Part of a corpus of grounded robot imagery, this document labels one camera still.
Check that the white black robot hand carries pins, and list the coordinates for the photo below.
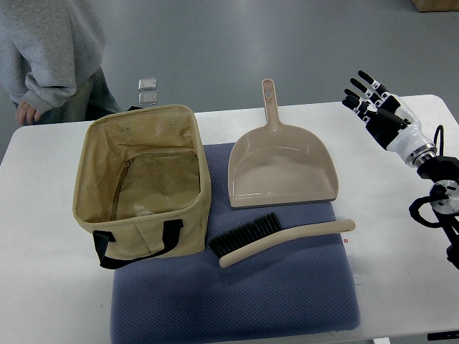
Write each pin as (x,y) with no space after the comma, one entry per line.
(389,120)

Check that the brown cardboard box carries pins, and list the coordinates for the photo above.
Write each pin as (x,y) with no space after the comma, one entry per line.
(436,5)

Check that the upper clear floor plate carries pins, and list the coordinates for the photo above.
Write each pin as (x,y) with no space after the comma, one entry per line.
(148,83)

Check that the beige hand broom black bristles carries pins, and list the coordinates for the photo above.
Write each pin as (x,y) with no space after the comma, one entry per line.
(266,232)

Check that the person's bare hand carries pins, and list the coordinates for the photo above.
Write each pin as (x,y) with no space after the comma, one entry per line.
(26,114)

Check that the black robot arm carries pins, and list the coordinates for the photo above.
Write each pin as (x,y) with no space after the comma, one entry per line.
(443,196)

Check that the black table control panel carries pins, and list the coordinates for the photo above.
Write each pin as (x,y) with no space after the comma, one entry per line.
(448,335)

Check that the blue grey cushion mat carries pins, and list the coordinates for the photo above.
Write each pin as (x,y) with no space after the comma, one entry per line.
(300,287)

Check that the beige plastic dustpan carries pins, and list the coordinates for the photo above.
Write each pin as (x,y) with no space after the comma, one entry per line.
(279,164)

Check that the person in grey sweatshirt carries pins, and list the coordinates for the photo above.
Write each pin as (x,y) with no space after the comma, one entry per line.
(51,55)

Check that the yellow canvas bag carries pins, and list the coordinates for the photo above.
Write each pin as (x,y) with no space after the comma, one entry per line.
(143,188)

